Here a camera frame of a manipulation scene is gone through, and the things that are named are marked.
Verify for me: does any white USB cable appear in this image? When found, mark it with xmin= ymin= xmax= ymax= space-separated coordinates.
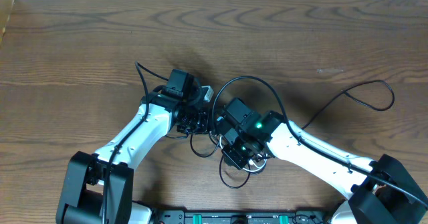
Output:
xmin=217 ymin=133 xmax=268 ymax=174

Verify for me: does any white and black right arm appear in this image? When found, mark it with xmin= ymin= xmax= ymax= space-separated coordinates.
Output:
xmin=213 ymin=98 xmax=427 ymax=223

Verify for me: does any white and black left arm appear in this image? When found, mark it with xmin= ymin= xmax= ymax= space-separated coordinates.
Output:
xmin=56 ymin=87 xmax=213 ymax=223

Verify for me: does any brown cardboard panel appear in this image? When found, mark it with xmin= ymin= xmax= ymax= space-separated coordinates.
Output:
xmin=0 ymin=0 xmax=15 ymax=42

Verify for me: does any black right camera cable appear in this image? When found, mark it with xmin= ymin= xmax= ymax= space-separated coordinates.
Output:
xmin=211 ymin=76 xmax=428 ymax=208

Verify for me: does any black camera cable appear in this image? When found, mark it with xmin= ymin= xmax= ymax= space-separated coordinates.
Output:
xmin=211 ymin=76 xmax=428 ymax=208
xmin=100 ymin=61 xmax=208 ymax=224

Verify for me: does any black left camera cable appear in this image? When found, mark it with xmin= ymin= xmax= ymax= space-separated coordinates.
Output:
xmin=100 ymin=61 xmax=208 ymax=224

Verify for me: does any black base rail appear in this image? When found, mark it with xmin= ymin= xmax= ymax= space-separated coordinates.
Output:
xmin=130 ymin=200 xmax=348 ymax=224

